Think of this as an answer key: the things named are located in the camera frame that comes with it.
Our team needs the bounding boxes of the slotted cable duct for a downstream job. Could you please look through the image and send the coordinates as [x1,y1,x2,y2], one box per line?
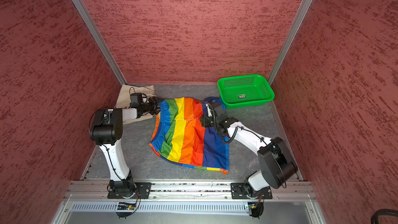
[70,201,249,215]

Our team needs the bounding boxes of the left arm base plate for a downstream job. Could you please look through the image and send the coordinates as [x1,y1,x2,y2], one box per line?
[107,180,152,200]

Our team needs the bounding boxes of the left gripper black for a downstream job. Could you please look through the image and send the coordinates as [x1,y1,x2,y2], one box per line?
[140,95,164,115]

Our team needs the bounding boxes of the black cable bottom right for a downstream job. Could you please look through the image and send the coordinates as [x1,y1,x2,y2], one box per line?
[370,208,398,224]

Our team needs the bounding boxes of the green plastic basket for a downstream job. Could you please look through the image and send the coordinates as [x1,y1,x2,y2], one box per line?
[217,74,275,109]

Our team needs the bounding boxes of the beige shorts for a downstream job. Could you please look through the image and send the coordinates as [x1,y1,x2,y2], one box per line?
[115,85,155,124]

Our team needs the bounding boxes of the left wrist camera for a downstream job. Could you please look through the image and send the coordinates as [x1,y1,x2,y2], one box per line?
[130,93,147,107]

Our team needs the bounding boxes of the multicolour shorts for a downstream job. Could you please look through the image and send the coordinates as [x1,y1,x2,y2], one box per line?
[149,97,229,174]

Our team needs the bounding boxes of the aluminium corner post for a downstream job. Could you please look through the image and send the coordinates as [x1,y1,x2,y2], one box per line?
[264,0,325,89]
[72,0,127,85]

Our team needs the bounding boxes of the left circuit board with wires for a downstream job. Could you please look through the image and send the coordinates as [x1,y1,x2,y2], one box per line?
[116,190,142,219]

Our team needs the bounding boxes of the right circuit board with wires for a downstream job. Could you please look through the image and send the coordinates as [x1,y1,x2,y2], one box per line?
[248,194,264,219]

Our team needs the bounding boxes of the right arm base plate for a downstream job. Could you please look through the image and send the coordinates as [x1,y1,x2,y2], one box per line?
[230,183,273,200]

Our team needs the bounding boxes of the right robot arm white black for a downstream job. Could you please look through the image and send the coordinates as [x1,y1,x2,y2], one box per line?
[200,101,298,199]

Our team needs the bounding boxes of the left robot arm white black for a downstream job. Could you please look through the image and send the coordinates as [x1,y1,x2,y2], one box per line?
[89,93,160,201]

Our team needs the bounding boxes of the right aluminium corner post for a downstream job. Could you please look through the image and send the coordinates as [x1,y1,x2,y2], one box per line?
[264,0,325,89]

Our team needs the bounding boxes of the left aluminium corner post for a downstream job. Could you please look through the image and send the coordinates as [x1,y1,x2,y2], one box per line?
[72,0,127,85]

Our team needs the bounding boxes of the circuit board with wires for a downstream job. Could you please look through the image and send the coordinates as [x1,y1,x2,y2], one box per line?
[248,194,264,219]
[116,190,142,219]

